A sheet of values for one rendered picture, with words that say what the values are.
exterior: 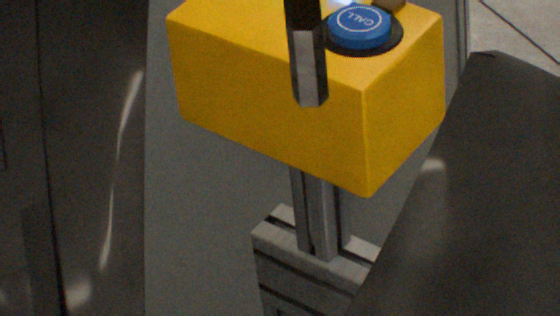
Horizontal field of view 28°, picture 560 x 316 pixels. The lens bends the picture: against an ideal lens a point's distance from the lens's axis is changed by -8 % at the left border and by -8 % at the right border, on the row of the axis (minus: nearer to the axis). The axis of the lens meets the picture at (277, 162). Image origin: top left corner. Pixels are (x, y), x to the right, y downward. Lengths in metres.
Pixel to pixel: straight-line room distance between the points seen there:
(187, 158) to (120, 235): 1.18
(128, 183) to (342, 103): 0.45
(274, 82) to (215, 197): 0.80
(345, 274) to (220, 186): 0.67
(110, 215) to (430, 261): 0.19
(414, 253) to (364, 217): 1.46
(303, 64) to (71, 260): 0.09
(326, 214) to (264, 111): 0.12
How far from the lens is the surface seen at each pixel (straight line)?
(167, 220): 1.48
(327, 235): 0.89
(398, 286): 0.44
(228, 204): 1.58
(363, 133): 0.74
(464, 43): 2.03
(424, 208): 0.47
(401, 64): 0.75
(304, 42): 0.22
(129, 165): 0.29
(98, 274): 0.29
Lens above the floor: 1.51
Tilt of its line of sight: 41 degrees down
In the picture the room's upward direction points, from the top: 7 degrees counter-clockwise
